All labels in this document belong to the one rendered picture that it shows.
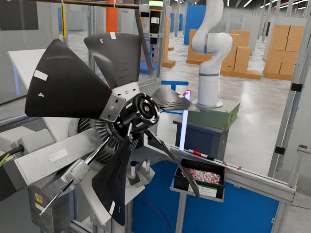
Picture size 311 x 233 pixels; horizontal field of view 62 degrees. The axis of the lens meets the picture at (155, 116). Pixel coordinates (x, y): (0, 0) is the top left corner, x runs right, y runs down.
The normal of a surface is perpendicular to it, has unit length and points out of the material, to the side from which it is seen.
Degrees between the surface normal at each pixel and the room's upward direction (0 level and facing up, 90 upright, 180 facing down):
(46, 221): 90
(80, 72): 77
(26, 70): 50
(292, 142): 90
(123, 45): 45
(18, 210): 90
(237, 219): 90
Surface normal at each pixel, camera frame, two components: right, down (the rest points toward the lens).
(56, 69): 0.60, 0.08
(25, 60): 0.69, -0.42
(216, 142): 0.26, 0.36
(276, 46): -0.25, 0.33
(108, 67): 0.04, -0.25
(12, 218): 0.85, 0.24
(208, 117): -0.50, 0.27
